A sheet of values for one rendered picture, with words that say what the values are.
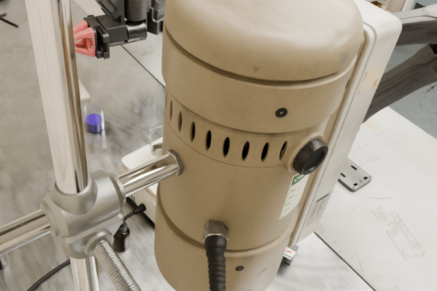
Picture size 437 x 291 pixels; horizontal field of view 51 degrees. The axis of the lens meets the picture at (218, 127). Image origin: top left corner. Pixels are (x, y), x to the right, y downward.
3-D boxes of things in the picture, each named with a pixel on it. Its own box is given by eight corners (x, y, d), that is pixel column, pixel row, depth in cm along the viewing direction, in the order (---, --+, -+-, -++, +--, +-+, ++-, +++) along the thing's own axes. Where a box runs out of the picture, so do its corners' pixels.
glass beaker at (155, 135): (179, 156, 88) (181, 125, 83) (173, 177, 84) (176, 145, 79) (148, 152, 88) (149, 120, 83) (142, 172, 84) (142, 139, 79)
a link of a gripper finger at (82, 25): (62, 39, 97) (105, 32, 101) (52, 24, 101) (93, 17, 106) (66, 66, 101) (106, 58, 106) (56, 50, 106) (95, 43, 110)
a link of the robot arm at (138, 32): (123, 23, 104) (151, 18, 107) (114, 12, 107) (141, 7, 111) (124, 49, 109) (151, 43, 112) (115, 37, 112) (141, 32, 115)
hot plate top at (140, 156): (168, 136, 93) (168, 132, 92) (208, 170, 87) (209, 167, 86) (118, 162, 86) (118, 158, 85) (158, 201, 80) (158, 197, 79)
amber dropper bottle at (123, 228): (125, 254, 80) (124, 231, 76) (110, 248, 81) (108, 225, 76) (133, 241, 82) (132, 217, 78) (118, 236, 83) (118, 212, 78)
